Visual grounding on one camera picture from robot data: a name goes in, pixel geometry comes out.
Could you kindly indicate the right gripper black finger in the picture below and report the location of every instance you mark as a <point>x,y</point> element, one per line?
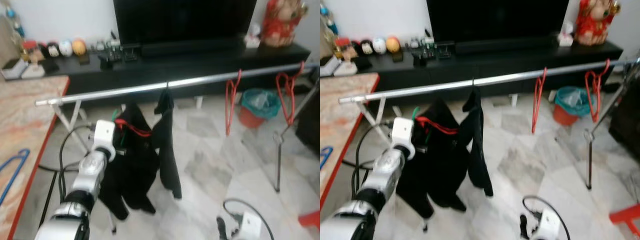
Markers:
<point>222,227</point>
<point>524,226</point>

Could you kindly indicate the black garment red stripe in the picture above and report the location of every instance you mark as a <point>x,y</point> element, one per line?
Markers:
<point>130,165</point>
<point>435,165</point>

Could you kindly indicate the green plastic clothes hanger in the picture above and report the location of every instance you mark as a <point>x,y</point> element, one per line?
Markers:
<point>115,114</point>
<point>416,112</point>

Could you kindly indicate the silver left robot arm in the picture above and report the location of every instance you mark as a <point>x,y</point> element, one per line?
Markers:
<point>382,180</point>
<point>85,182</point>

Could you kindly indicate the blue plastic clothes hanger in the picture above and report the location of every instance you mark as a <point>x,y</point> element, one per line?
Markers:
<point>12,175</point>
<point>326,157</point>

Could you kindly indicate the black polo shirt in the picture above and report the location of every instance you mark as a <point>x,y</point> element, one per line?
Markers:
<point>167,150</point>
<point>477,150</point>

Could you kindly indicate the red plastic stool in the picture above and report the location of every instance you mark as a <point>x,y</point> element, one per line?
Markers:
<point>625,215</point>
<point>310,220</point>

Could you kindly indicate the black remote controls holder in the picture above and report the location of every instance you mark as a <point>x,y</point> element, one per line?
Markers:
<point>110,59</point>
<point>424,56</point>

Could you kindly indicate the black phone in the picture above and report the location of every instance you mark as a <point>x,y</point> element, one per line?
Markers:
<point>397,56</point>
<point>83,59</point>

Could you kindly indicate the small black antenna device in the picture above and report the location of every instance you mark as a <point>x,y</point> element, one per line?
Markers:
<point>445,52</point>
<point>131,54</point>

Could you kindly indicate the small black box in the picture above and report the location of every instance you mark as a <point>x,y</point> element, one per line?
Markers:
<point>50,66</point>
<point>364,64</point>

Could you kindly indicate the small grey animal figure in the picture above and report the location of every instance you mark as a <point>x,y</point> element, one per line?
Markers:
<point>414,44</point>
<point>100,46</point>

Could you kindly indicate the silver steel clothes rack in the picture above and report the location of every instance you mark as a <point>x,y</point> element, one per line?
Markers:
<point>500,77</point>
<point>200,80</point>

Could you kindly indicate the green white cup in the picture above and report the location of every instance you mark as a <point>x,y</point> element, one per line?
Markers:
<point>428,42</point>
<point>114,44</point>

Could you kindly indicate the small white box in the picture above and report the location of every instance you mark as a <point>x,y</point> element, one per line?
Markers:
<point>348,70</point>
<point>36,72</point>

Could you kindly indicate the yellow red round plush toy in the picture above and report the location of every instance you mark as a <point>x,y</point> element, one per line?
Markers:
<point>393,45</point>
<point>79,47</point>

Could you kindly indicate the red plastic waste bin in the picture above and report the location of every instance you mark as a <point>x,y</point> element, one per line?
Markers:
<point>562,116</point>
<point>248,120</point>

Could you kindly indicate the black white round plush toy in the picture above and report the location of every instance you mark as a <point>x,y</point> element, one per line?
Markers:
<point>367,48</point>
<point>53,50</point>

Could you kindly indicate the long black tv cabinet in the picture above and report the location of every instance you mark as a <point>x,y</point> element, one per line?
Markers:
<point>200,65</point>
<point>515,62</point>

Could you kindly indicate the red black round plush toy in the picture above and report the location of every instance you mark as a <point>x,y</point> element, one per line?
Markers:
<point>43,50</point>
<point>356,48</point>

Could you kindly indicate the black soundbar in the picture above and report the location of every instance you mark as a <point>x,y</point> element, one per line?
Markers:
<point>192,47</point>
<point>507,45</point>

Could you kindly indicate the green plastic bin liner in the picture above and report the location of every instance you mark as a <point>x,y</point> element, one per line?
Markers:
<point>270,107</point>
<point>582,105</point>

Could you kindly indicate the black flat television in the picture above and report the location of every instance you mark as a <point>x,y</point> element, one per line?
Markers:
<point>500,19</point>
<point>185,20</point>

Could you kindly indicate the gold blue trophy ornament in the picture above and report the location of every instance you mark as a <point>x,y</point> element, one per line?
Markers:
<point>15,25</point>
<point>327,25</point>

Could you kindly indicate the white tissue box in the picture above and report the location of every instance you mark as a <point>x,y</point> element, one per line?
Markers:
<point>253,40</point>
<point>566,37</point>

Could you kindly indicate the red gold figurine statue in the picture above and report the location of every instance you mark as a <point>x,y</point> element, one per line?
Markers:
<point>595,22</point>
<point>282,25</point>

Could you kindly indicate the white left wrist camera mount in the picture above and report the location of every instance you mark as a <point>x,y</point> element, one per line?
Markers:
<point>104,135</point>
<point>403,132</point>

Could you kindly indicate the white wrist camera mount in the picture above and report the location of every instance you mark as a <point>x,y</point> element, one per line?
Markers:
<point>549,225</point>
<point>403,132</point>
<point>104,135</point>
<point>250,227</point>

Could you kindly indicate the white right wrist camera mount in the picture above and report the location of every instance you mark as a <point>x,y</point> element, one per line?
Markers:
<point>250,227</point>
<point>549,225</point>

